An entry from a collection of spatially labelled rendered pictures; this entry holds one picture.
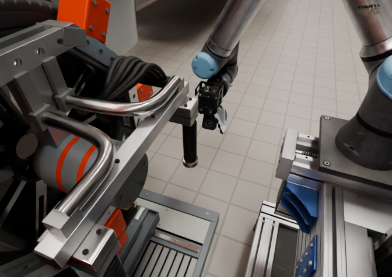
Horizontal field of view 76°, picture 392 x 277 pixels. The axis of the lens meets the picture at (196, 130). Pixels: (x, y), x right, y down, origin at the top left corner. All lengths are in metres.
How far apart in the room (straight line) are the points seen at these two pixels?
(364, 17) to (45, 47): 0.67
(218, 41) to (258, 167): 1.18
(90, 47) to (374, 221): 0.75
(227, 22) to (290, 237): 0.94
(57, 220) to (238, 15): 0.53
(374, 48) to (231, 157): 1.21
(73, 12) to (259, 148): 1.52
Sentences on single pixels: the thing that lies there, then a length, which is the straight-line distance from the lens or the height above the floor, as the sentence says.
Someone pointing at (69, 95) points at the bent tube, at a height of 1.01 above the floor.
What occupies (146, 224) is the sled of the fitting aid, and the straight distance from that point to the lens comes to 1.30.
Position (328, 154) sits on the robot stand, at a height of 0.82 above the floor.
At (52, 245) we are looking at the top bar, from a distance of 0.36.
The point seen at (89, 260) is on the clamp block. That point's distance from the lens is 0.37.
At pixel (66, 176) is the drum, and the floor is 0.88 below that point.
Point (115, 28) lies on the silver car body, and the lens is 1.28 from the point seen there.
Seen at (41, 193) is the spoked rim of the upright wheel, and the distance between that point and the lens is 0.74.
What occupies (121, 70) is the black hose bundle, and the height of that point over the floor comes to 1.03.
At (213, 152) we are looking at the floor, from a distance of 1.77.
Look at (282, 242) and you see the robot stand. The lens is 1.23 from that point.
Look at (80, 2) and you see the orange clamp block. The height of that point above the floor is 1.14.
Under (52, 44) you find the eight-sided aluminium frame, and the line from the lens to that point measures 0.52.
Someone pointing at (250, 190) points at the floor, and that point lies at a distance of 1.60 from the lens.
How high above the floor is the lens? 1.27
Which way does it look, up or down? 41 degrees down
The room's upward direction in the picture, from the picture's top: straight up
